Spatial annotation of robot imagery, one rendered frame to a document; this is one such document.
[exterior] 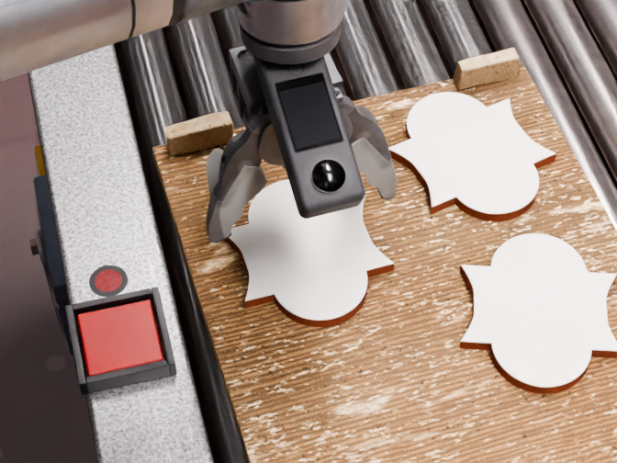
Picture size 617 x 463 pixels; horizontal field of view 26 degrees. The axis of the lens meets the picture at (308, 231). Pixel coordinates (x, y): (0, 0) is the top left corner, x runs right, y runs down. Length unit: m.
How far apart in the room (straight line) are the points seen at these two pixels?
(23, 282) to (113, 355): 1.22
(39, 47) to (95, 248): 0.50
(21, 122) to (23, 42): 1.85
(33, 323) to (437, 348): 1.26
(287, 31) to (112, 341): 0.31
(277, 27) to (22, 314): 1.39
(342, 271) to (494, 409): 0.17
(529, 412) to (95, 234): 0.39
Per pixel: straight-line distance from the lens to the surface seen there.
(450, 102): 1.19
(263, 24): 0.90
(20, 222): 2.35
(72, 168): 1.20
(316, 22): 0.90
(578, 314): 1.07
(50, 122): 1.24
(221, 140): 1.16
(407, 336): 1.05
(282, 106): 0.93
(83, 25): 0.66
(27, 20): 0.65
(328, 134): 0.93
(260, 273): 1.07
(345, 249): 1.09
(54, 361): 2.18
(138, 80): 1.26
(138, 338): 1.07
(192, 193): 1.14
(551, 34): 1.32
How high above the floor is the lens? 1.82
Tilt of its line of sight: 53 degrees down
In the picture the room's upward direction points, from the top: straight up
